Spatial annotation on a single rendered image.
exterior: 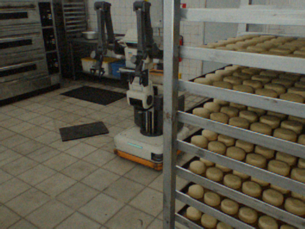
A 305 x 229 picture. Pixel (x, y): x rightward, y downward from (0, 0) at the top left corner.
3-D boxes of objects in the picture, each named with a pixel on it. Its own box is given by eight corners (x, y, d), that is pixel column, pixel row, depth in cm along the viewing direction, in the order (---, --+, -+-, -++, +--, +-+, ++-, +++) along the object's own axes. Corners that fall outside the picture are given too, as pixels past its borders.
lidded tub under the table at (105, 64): (93, 73, 594) (93, 60, 584) (109, 68, 630) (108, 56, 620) (107, 75, 574) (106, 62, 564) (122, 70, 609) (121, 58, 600)
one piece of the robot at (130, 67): (128, 80, 282) (127, 59, 274) (151, 84, 268) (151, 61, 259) (118, 84, 270) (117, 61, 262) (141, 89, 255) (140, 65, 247)
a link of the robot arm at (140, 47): (148, 2, 216) (136, 2, 222) (143, 2, 212) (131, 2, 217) (149, 58, 232) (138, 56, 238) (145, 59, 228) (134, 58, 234)
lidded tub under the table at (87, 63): (80, 70, 616) (79, 58, 606) (96, 66, 651) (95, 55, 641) (93, 73, 594) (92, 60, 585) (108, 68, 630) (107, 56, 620)
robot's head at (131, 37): (134, 38, 271) (128, 27, 259) (153, 39, 260) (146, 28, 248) (128, 50, 267) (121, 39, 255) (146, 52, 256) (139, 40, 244)
